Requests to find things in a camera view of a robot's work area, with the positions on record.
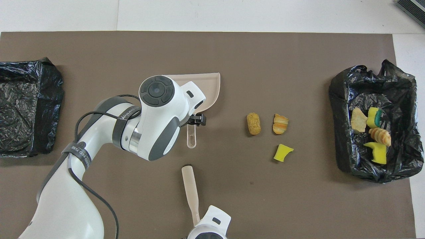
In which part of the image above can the brown table mat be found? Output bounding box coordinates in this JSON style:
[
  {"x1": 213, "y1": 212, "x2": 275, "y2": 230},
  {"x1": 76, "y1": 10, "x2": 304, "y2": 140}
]
[{"x1": 0, "y1": 31, "x2": 417, "y2": 239}]

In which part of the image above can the striped croissant piece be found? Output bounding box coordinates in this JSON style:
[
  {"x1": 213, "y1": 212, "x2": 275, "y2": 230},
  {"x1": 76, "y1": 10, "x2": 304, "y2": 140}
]
[
  {"x1": 369, "y1": 127, "x2": 392, "y2": 147},
  {"x1": 351, "y1": 107, "x2": 368, "y2": 134},
  {"x1": 273, "y1": 114, "x2": 289, "y2": 135}
]

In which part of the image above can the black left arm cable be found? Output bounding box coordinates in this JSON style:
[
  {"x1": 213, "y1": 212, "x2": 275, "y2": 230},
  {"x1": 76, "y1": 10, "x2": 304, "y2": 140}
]
[{"x1": 68, "y1": 94, "x2": 143, "y2": 239}]

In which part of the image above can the black bag lined bin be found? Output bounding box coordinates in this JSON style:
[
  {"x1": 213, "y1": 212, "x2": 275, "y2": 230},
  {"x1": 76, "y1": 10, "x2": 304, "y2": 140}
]
[
  {"x1": 0, "y1": 57, "x2": 65, "y2": 158},
  {"x1": 329, "y1": 59, "x2": 425, "y2": 184}
]

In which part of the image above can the grey ribbed device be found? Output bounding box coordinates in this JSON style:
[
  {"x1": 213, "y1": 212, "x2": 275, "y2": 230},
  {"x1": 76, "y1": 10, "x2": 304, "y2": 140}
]
[{"x1": 394, "y1": 0, "x2": 425, "y2": 29}]

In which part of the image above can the brown oval bread piece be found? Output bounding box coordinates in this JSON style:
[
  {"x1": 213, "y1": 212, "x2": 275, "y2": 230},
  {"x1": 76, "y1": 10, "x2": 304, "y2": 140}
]
[{"x1": 246, "y1": 112, "x2": 262, "y2": 136}]

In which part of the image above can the notched yellow sponge piece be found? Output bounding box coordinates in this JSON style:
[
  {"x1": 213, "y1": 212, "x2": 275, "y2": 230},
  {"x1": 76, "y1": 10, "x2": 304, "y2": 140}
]
[
  {"x1": 273, "y1": 143, "x2": 294, "y2": 163},
  {"x1": 363, "y1": 142, "x2": 387, "y2": 165}
]

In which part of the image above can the beige plastic dustpan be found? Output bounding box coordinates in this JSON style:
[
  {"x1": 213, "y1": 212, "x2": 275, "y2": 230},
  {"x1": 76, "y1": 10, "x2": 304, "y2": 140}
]
[{"x1": 165, "y1": 72, "x2": 221, "y2": 148}]

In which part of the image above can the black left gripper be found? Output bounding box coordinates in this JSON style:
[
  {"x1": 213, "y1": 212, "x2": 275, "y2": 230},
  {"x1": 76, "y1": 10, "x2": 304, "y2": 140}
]
[{"x1": 185, "y1": 113, "x2": 207, "y2": 127}]

